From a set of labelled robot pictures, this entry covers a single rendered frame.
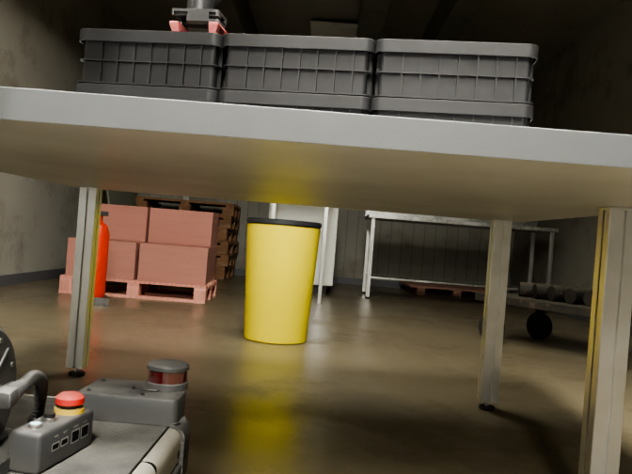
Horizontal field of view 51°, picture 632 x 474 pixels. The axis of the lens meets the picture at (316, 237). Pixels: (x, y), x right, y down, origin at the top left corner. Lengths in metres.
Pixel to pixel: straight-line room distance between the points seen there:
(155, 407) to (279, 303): 2.28
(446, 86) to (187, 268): 3.86
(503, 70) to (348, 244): 7.12
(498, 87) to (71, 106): 0.77
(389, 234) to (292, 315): 5.12
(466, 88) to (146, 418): 0.80
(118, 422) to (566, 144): 0.76
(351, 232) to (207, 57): 7.06
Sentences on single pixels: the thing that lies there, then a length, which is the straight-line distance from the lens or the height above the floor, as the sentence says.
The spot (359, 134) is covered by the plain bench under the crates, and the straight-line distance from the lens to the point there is 0.81.
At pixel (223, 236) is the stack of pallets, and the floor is 0.48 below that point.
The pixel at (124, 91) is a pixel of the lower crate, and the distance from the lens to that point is 1.40.
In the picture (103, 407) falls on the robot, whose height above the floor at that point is 0.26.
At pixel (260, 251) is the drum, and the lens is 3.33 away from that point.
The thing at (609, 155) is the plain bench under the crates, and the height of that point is 0.67.
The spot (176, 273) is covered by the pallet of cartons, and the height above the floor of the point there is 0.21.
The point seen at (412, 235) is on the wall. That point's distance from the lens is 8.40.
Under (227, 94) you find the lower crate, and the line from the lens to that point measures 1.32.
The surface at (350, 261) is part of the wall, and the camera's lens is 8.34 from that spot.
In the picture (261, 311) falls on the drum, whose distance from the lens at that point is 3.35.
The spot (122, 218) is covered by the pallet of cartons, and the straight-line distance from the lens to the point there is 5.42.
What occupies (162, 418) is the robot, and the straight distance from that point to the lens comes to 1.08.
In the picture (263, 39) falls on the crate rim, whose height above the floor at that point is 0.92.
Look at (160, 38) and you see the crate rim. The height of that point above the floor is 0.92.
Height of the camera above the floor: 0.55
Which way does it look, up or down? level
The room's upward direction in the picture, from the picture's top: 5 degrees clockwise
